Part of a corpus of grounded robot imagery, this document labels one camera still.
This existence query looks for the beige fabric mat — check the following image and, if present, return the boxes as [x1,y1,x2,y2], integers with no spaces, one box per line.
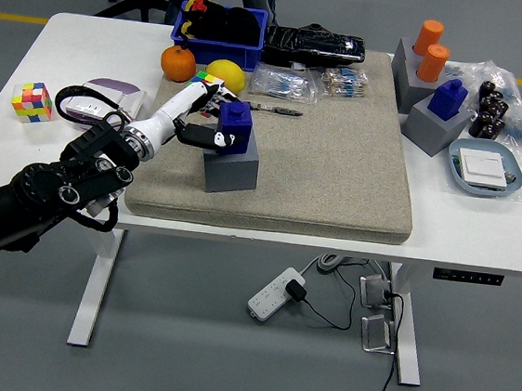
[122,27,431,248]

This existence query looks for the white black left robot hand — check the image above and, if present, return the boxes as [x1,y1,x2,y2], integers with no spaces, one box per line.
[127,74,254,165]

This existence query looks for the bag of blue resistors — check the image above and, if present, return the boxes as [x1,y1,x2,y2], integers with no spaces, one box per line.
[247,61,322,105]

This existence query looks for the white power strip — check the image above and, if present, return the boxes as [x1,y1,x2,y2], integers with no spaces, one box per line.
[245,263,308,327]

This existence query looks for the yellow lemon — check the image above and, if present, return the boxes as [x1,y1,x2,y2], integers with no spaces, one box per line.
[203,58,249,99]

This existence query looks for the orange fruit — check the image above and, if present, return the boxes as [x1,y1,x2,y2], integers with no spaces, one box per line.
[158,44,199,85]

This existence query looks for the colourful puzzle cube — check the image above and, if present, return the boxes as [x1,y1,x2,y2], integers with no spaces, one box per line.
[184,70,228,121]
[9,79,56,126]

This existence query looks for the blue plastic bin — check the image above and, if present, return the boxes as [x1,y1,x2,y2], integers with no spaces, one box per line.
[167,0,269,73]

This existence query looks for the black floor cable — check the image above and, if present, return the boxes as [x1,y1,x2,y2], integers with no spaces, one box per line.
[372,290,407,391]

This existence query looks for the grey double seal holder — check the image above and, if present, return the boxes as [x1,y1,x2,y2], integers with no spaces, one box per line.
[385,36,450,118]

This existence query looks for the yellow red toy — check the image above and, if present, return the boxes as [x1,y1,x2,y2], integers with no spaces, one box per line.
[179,0,213,42]

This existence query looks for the white switch panel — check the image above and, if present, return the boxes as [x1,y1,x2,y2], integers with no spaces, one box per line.
[456,149,512,189]
[110,86,148,123]

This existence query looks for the purple dish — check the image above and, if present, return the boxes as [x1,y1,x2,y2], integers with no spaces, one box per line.
[61,73,149,138]

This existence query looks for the black wrapped device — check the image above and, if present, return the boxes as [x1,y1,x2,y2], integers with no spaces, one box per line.
[260,17,369,75]

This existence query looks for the blue seal stamp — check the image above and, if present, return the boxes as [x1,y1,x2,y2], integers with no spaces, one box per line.
[213,98,257,158]
[426,76,469,124]

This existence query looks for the light blue dish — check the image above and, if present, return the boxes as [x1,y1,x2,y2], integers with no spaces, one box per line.
[443,135,522,202]

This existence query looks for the metal foot bracket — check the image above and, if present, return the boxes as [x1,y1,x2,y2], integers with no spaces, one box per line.
[356,273,398,312]
[356,311,399,357]

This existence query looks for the bag of brown resistors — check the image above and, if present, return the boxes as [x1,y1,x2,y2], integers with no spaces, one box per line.
[319,65,373,101]

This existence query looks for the orange cylinder seal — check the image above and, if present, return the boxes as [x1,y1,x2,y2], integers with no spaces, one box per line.
[415,42,452,85]
[412,18,446,57]

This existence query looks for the black power adapter with cable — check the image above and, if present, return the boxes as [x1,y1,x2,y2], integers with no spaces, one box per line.
[281,254,360,332]

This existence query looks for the grey cube seal holder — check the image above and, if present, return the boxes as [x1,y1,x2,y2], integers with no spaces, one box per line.
[198,128,264,198]
[398,91,477,162]

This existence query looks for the clear bag of blue parts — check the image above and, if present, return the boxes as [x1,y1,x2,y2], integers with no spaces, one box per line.
[437,56,522,149]

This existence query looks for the black cloth pouches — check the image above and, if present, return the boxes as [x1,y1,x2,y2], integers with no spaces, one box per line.
[183,0,265,46]

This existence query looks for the black pen tool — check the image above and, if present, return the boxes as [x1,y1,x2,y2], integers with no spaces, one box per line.
[245,100,305,119]

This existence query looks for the white table leg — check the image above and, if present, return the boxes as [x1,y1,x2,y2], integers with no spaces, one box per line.
[66,224,126,350]
[374,261,434,389]

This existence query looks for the white coiled cable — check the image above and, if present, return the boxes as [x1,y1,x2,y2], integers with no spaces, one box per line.
[298,249,372,282]

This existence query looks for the white wall socket panel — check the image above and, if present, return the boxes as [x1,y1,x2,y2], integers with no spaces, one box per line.
[65,89,123,122]

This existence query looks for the black table control panel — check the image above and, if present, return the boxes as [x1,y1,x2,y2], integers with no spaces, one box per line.
[432,267,504,287]

